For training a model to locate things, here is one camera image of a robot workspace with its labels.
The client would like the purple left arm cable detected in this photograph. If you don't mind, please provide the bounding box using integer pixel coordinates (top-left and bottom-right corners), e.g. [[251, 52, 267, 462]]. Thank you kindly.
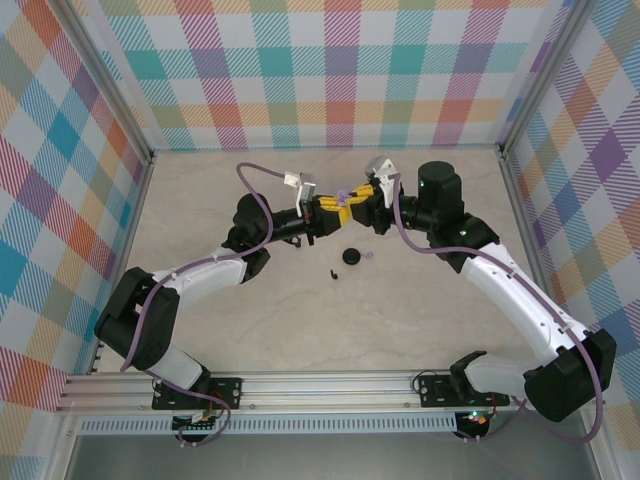
[[119, 162, 291, 449]]

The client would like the aluminium mounting rail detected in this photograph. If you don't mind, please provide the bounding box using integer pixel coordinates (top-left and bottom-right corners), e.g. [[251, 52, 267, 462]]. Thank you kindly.
[[54, 367, 606, 414]]

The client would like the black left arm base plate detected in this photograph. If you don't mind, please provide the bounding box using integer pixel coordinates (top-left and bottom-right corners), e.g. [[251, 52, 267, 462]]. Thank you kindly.
[[151, 377, 245, 411]]

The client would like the aluminium left side rail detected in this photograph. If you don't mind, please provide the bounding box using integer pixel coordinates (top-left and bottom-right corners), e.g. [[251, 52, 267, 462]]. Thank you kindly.
[[87, 154, 156, 376]]

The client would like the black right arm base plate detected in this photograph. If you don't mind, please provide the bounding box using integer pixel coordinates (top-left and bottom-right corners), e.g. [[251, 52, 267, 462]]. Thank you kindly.
[[417, 374, 511, 409]]

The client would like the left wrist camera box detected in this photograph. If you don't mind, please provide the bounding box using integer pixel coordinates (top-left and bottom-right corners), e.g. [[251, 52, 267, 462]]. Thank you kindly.
[[282, 169, 317, 217]]

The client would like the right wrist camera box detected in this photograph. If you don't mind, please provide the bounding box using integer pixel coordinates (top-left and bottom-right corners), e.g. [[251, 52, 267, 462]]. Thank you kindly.
[[363, 154, 401, 194]]

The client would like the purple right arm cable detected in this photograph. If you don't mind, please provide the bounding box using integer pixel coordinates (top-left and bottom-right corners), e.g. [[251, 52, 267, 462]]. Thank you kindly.
[[393, 172, 604, 446]]

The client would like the aluminium left frame post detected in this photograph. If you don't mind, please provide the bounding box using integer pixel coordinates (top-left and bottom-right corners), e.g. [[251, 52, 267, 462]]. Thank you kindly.
[[59, 0, 156, 166]]

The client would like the grey metal panel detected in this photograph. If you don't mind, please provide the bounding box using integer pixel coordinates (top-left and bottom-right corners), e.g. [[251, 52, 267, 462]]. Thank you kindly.
[[47, 432, 614, 480]]

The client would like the aluminium right side rail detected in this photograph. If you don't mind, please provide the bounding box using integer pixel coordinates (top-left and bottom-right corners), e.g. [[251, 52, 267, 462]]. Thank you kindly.
[[499, 152, 574, 331]]

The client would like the aluminium frame post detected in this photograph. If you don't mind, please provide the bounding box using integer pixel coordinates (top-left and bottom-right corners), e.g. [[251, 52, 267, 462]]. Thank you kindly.
[[59, 0, 156, 166], [497, 0, 594, 156]]

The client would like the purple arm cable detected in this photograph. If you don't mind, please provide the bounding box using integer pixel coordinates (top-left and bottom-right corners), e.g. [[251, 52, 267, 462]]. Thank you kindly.
[[393, 172, 604, 446], [119, 162, 291, 449]]

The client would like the aluminium right frame post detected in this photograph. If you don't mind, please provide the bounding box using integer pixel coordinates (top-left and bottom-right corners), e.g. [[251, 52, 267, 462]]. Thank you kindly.
[[497, 0, 594, 156]]

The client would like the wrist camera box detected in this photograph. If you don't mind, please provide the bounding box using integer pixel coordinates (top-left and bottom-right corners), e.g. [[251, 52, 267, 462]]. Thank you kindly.
[[363, 154, 401, 194], [282, 169, 317, 217]]

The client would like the white slotted cable duct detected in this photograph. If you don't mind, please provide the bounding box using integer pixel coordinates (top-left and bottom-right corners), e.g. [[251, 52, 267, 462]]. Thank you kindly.
[[77, 417, 459, 436]]

